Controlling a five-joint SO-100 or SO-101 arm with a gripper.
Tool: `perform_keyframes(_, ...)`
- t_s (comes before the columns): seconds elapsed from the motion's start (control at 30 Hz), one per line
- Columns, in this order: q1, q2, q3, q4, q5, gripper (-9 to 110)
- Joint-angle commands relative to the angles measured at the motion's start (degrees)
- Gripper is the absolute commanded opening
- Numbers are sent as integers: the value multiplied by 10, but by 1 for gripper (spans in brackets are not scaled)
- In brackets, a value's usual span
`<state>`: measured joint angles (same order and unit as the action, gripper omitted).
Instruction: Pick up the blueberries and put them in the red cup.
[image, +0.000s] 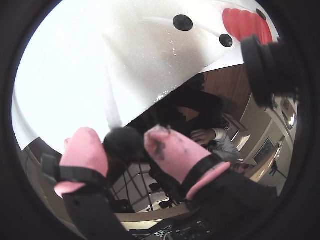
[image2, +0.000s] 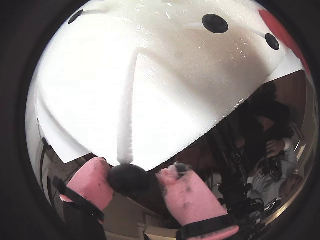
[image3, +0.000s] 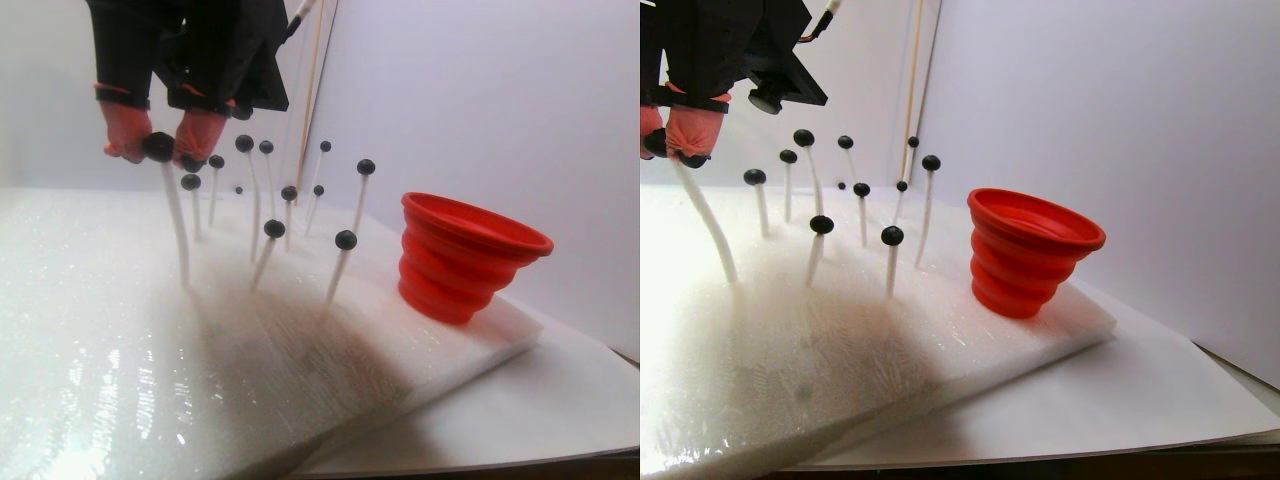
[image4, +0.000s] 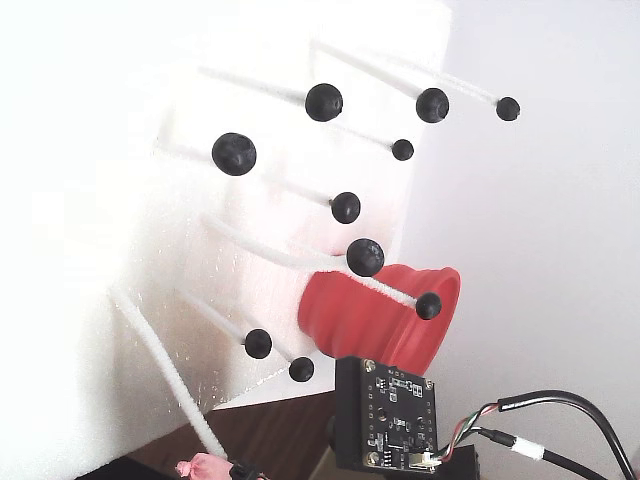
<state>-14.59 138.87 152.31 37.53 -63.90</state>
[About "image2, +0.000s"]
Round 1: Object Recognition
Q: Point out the white foam block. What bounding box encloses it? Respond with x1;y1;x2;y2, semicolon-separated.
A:
26;0;305;173

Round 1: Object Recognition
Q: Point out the pink padded gripper finger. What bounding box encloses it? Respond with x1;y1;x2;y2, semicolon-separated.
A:
47;156;116;240
155;162;241;240

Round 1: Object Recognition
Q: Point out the person in grey sweater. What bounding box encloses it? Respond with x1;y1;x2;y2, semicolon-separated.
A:
246;134;305;201

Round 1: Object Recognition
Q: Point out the red collapsible silicone cup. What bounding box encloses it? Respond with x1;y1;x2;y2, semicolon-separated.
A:
258;9;313;77

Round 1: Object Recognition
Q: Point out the white paper sheet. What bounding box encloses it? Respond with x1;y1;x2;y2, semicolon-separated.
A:
36;82;92;166

